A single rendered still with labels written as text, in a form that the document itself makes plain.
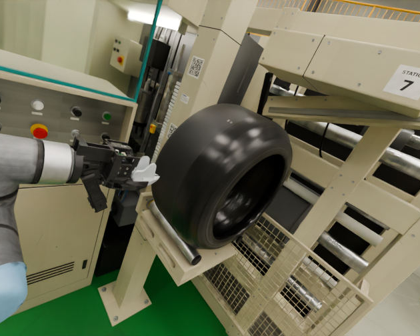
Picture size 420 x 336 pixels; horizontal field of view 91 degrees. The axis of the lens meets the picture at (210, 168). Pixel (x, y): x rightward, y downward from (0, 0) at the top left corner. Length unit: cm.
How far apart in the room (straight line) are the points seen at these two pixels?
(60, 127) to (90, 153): 61
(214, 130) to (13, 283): 51
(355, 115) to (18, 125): 126
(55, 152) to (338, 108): 95
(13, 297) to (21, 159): 18
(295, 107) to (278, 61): 22
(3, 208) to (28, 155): 9
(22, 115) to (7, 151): 61
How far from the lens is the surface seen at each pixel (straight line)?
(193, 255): 82
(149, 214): 99
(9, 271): 37
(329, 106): 103
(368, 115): 99
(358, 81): 89
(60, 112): 102
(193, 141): 62
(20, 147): 41
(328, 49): 95
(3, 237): 40
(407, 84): 87
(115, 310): 170
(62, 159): 42
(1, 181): 42
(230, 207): 107
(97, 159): 45
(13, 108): 100
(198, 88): 88
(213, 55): 88
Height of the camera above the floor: 148
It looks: 21 degrees down
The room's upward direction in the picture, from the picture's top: 24 degrees clockwise
